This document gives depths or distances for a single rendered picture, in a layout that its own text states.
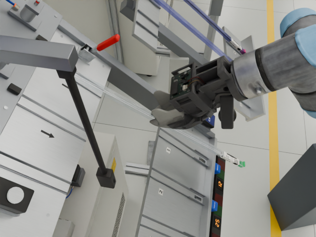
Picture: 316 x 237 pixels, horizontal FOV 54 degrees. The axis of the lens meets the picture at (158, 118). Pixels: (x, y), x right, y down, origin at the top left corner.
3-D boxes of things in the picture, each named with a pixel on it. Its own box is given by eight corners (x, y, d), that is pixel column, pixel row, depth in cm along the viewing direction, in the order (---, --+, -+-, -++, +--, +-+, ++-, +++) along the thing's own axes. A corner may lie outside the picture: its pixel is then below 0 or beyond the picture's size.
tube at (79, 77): (240, 163, 81) (243, 161, 81) (240, 168, 81) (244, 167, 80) (66, 68, 56) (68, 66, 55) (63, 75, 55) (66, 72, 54)
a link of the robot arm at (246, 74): (271, 66, 55) (276, 103, 50) (247, 75, 57) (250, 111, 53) (253, 39, 50) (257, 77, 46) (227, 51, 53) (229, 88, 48)
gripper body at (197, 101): (168, 72, 59) (225, 45, 52) (193, 95, 64) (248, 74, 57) (165, 104, 55) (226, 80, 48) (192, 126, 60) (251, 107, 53)
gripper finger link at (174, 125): (167, 111, 63) (203, 96, 58) (172, 115, 64) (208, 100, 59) (166, 130, 60) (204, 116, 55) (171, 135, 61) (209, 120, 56)
